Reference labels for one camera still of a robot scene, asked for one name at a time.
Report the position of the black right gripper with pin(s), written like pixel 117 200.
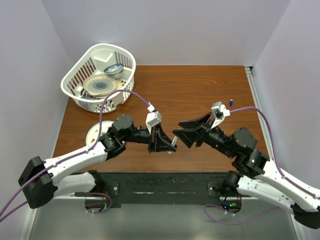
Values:
pixel 188 136

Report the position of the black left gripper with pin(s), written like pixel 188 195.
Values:
pixel 159 141

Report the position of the white green pen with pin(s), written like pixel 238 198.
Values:
pixel 174 141

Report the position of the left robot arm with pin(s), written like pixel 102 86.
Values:
pixel 42 180

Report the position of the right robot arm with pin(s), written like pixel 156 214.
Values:
pixel 256 175

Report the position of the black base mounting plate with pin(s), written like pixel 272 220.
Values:
pixel 170 188

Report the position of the strawberry pattern plate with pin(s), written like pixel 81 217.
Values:
pixel 92 134

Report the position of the beige blue ceramic plate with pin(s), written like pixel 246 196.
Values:
pixel 100 85

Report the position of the blue white ceramic bowl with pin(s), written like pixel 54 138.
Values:
pixel 115 71

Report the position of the white plastic dish basket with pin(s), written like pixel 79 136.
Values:
pixel 102 69

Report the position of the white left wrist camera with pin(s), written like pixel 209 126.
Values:
pixel 152 119

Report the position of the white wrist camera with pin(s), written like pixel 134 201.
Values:
pixel 152 119
pixel 220 112

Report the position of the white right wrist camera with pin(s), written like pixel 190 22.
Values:
pixel 220 112

